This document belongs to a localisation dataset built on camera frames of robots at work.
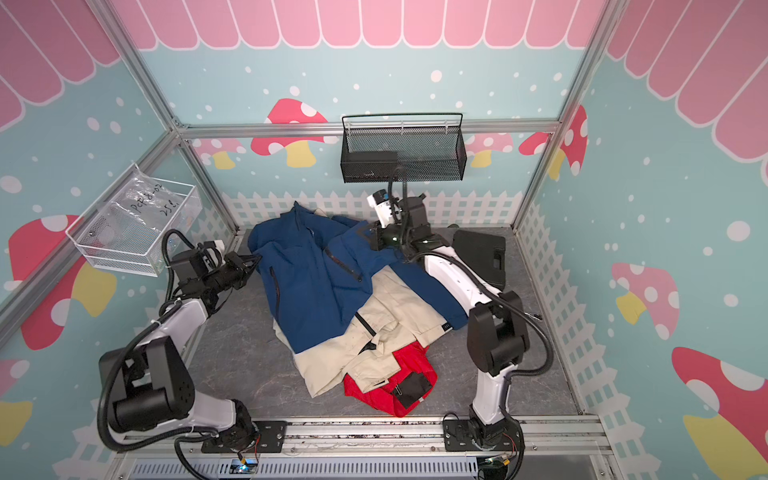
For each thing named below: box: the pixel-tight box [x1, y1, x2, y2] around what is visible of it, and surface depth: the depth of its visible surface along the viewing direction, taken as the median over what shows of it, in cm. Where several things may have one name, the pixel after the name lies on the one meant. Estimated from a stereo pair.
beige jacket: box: [273, 266, 453, 397], surface depth 85 cm
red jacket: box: [344, 341, 438, 417], surface depth 81 cm
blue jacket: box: [248, 201, 468, 354], surface depth 86 cm
